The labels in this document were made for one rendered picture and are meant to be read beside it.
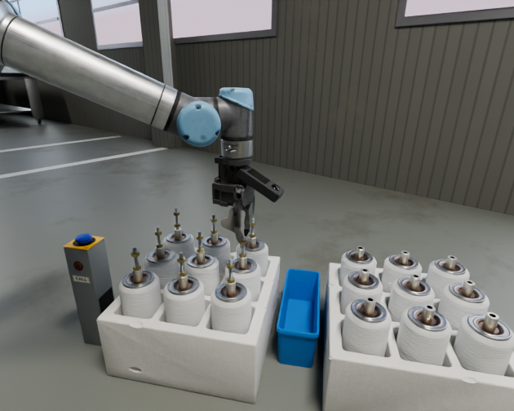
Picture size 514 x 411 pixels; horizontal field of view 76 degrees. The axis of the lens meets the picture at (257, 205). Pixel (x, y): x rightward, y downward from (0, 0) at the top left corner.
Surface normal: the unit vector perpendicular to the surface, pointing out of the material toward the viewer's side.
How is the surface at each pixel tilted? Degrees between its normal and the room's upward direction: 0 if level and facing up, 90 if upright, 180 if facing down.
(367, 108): 90
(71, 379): 0
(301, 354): 92
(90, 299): 90
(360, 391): 90
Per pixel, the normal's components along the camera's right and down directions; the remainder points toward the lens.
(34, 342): 0.01, -0.93
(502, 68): -0.63, 0.27
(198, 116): 0.26, 0.36
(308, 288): -0.18, 0.32
